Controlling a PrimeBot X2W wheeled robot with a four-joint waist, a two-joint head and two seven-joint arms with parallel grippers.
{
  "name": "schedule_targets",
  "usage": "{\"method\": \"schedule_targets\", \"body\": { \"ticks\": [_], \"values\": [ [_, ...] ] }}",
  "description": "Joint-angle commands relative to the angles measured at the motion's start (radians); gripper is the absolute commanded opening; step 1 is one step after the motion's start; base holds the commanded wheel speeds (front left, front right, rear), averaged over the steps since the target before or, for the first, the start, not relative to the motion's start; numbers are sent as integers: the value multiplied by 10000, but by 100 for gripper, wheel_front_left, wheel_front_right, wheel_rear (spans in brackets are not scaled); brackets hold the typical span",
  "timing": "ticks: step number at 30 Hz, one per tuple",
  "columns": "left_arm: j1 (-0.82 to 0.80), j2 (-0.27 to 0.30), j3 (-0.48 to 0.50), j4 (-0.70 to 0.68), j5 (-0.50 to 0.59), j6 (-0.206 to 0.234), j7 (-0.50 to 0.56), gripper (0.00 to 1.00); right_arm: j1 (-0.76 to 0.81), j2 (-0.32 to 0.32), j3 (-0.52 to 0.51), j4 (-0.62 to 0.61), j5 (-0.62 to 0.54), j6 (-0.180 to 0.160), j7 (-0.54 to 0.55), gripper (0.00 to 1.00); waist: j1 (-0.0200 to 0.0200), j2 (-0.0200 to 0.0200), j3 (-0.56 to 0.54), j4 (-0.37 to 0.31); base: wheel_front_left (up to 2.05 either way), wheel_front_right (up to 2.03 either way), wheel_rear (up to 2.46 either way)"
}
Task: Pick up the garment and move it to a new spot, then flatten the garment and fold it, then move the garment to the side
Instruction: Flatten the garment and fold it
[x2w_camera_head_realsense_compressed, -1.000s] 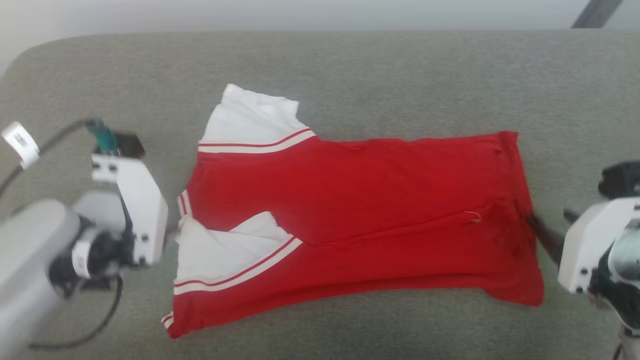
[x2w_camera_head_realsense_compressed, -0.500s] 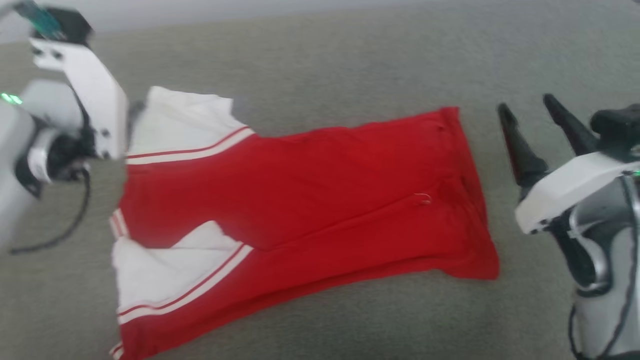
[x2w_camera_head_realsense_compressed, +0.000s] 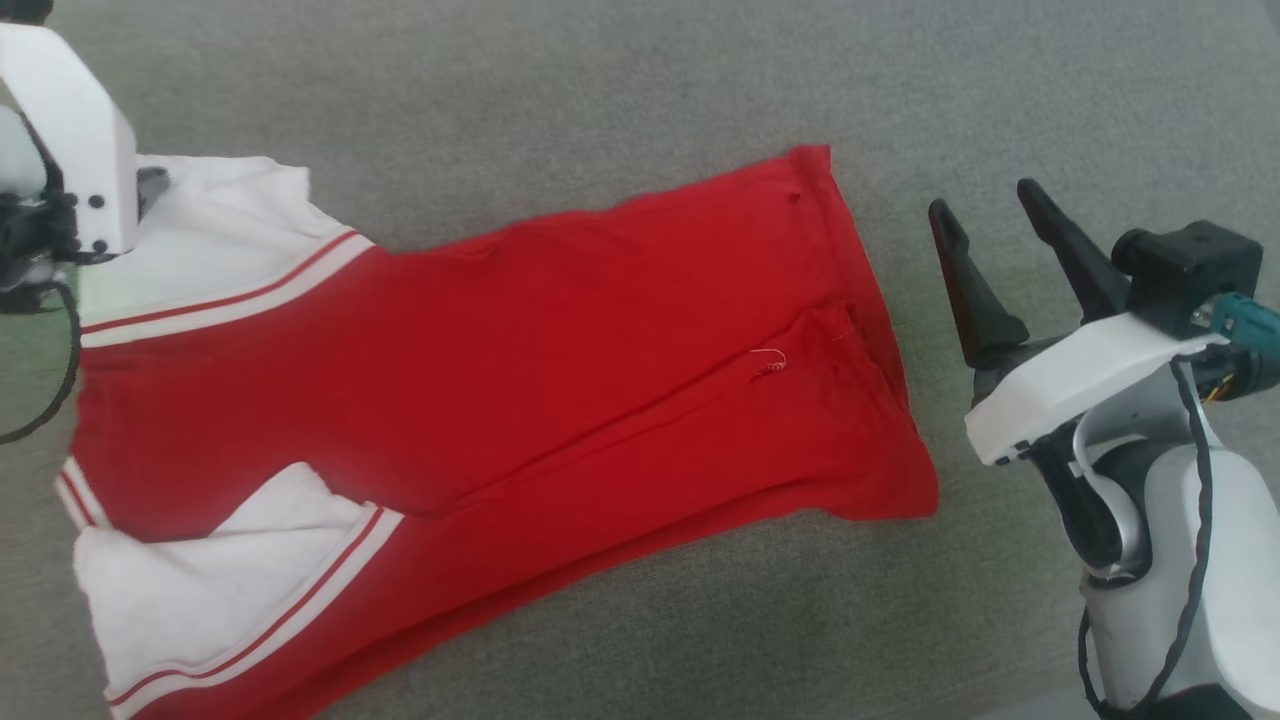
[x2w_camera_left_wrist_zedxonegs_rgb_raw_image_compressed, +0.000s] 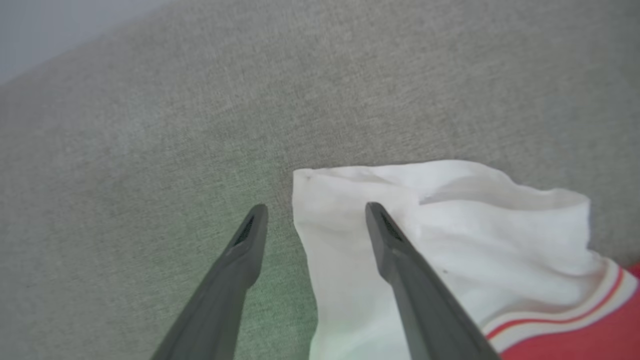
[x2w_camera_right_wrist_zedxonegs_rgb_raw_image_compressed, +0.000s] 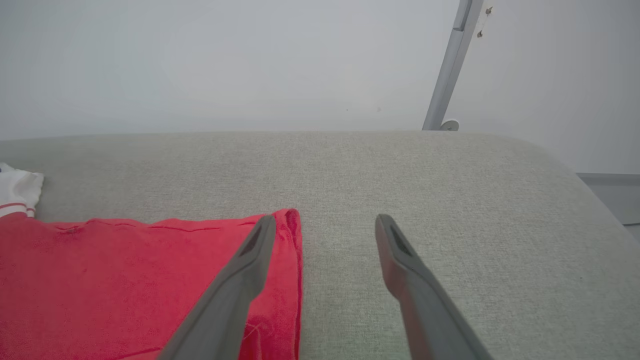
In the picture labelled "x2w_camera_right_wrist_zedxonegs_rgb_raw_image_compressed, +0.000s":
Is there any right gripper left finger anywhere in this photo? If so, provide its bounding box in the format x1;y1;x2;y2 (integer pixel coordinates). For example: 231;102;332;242
157;215;277;360

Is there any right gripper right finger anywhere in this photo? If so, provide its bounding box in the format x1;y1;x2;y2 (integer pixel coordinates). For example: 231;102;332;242
375;214;493;360

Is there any red and white jersey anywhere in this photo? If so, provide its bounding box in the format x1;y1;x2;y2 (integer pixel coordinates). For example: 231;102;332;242
0;162;303;360

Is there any grey fabric sofa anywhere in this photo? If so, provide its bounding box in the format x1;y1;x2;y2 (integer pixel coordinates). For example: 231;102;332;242
0;131;640;360

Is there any grey metal pole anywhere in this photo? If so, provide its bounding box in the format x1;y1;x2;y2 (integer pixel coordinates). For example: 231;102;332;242
422;0;485;132

